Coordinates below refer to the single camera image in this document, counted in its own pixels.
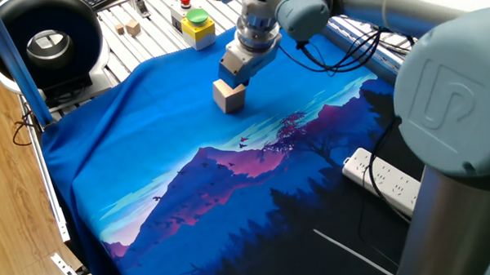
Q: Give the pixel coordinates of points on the silver Schunk gripper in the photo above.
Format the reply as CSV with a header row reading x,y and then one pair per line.
x,y
245,62

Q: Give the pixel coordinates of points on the large wooden cube block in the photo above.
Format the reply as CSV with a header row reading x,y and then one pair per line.
x,y
228,97

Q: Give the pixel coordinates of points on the silver UR5 robot arm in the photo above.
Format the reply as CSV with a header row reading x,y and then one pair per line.
x,y
454,120

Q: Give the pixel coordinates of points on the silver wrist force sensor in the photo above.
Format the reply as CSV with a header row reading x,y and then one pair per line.
x,y
257,32

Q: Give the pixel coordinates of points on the yellow box green button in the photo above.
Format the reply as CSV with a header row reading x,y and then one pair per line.
x,y
197,29

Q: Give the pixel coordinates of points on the grey box red button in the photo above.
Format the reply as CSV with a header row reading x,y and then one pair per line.
x,y
180,13

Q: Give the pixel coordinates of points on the landscape print cloth mat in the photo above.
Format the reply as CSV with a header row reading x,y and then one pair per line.
x,y
187,160

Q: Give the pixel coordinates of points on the small wooden cube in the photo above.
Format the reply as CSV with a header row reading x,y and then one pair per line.
x,y
133,28

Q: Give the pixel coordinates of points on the tiny wooden cube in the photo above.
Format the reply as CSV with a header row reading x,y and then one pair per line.
x,y
119,29

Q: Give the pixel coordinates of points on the white power strip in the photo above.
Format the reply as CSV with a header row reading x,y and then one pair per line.
x,y
384,181

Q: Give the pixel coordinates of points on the blue metal pole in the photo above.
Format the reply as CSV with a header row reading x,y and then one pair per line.
x,y
22,72

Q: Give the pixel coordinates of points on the aluminium frame rail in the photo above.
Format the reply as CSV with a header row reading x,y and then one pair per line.
x,y
363,39

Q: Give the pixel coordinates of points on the aluminium post with bracket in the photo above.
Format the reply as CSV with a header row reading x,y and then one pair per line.
x,y
138,3

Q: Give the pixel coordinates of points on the white flat bracket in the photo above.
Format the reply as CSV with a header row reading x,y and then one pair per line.
x,y
65,266

